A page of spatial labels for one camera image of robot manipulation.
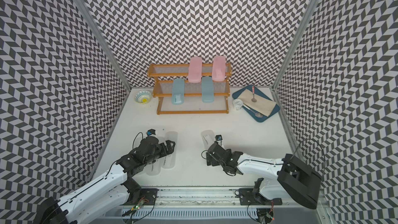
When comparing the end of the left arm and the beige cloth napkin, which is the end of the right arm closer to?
the end of the left arm

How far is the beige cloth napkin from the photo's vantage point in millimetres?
1067

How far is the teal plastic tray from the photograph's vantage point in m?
1.03

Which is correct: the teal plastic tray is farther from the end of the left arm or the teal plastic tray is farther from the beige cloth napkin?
the end of the left arm
